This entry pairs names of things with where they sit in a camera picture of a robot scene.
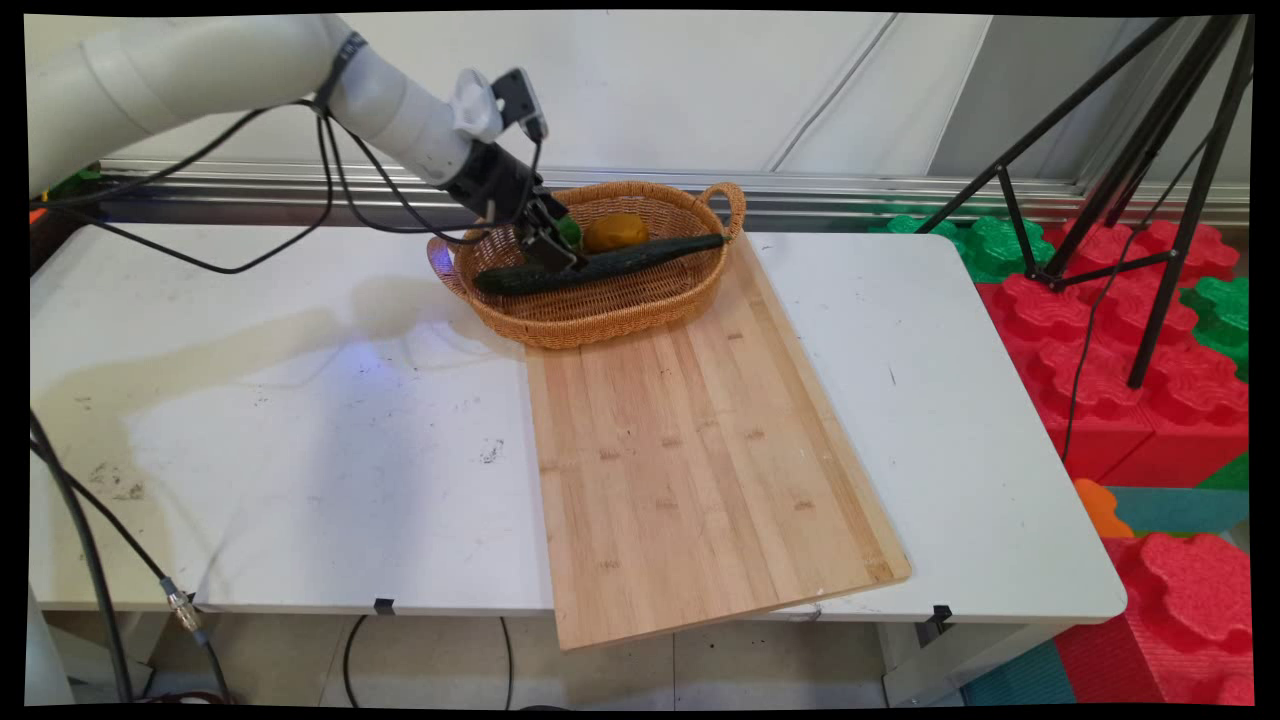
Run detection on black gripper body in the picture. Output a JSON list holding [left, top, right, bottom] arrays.
[[439, 141, 547, 222]]

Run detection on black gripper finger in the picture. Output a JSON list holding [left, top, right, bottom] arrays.
[[533, 194, 592, 267], [514, 214, 577, 274]]

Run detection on dark green cucumber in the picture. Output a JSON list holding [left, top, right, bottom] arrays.
[[473, 234, 725, 297]]

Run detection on yellow orange round fruit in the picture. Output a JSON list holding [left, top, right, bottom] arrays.
[[583, 212, 651, 254]]

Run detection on woven wicker basket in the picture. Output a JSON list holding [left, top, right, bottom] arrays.
[[427, 181, 747, 350]]

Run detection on bamboo wooden cutting board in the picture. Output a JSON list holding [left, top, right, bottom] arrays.
[[524, 232, 913, 652]]

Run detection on green foam block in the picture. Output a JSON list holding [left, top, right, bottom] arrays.
[[868, 213, 1057, 285], [1180, 275, 1251, 383]]

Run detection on large red foam block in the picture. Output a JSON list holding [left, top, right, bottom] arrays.
[[975, 220, 1251, 488]]

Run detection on orange foam piece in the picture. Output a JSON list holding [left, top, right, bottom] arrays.
[[1074, 478, 1137, 540]]

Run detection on black tripod stand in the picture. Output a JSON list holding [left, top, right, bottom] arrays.
[[915, 15, 1256, 391]]

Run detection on teal foam mat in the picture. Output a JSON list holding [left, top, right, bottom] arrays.
[[1105, 486, 1251, 537]]

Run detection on small red foam block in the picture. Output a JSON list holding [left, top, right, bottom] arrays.
[[1055, 532, 1256, 707]]

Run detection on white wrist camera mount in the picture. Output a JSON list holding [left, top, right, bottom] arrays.
[[450, 69, 504, 144]]

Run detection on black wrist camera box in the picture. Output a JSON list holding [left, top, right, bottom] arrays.
[[490, 67, 549, 143]]

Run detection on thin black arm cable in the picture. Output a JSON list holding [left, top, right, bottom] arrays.
[[30, 98, 547, 276]]

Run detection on metal window rail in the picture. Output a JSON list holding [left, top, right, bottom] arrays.
[[100, 158, 1251, 229]]

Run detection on black cable with metal connector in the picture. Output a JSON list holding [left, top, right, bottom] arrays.
[[28, 440, 234, 706]]

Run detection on thin black tripod cable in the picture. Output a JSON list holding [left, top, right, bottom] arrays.
[[1060, 130, 1211, 466]]

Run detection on thick black cable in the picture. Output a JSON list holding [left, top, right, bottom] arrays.
[[28, 413, 137, 706]]

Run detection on white table leg frame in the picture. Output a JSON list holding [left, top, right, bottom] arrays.
[[880, 620, 1073, 707]]

